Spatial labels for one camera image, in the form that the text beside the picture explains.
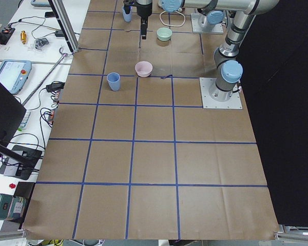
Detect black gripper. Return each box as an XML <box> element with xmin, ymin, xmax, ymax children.
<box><xmin>136</xmin><ymin>0</ymin><xmax>152</xmax><ymax>39</ymax></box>

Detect blue cup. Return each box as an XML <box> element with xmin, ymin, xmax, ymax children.
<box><xmin>122</xmin><ymin>6</ymin><xmax>132</xmax><ymax>22</ymax></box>
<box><xmin>107</xmin><ymin>72</ymin><xmax>121</xmax><ymax>91</ymax></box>

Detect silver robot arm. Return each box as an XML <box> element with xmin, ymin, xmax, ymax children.
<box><xmin>159</xmin><ymin>0</ymin><xmax>279</xmax><ymax>101</ymax></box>
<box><xmin>197</xmin><ymin>9</ymin><xmax>224</xmax><ymax>28</ymax></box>

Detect green bowl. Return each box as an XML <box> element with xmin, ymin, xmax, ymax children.
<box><xmin>156</xmin><ymin>27</ymin><xmax>172</xmax><ymax>42</ymax></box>

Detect pink bowl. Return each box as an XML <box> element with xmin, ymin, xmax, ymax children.
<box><xmin>134</xmin><ymin>61</ymin><xmax>153</xmax><ymax>77</ymax></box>

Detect blue cup on table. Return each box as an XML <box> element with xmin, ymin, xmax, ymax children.
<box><xmin>107</xmin><ymin>72</ymin><xmax>121</xmax><ymax>91</ymax></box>

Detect black bundle of small parts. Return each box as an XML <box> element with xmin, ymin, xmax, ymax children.
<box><xmin>34</xmin><ymin>37</ymin><xmax>49</xmax><ymax>50</ymax></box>

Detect black power adapter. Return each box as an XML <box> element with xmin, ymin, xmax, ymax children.
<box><xmin>46</xmin><ymin>81</ymin><xmax>65</xmax><ymax>92</ymax></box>

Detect gold cylindrical tool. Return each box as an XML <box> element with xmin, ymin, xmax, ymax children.
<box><xmin>20</xmin><ymin>31</ymin><xmax>27</xmax><ymax>45</ymax></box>

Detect brown paper table cover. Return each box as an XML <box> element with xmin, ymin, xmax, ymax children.
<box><xmin>23</xmin><ymin>1</ymin><xmax>278</xmax><ymax>240</ymax></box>

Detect blue teach pendant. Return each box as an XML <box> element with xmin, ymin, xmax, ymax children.
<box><xmin>0</xmin><ymin>59</ymin><xmax>32</xmax><ymax>95</ymax></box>

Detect black monitor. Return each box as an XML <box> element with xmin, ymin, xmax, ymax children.
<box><xmin>0</xmin><ymin>72</ymin><xmax>27</xmax><ymax>172</ymax></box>

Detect green box device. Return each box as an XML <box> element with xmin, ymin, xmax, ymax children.
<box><xmin>0</xmin><ymin>194</ymin><xmax>26</xmax><ymax>220</ymax></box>

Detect white toaster cable loop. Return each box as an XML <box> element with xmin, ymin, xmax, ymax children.
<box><xmin>160</xmin><ymin>10</ymin><xmax>186</xmax><ymax>28</ymax></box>

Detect aluminium frame post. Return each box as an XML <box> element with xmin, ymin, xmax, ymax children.
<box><xmin>48</xmin><ymin>0</ymin><xmax>79</xmax><ymax>54</ymax></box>

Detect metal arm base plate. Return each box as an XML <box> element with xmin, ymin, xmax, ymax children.
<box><xmin>199</xmin><ymin>77</ymin><xmax>243</xmax><ymax>110</ymax></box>

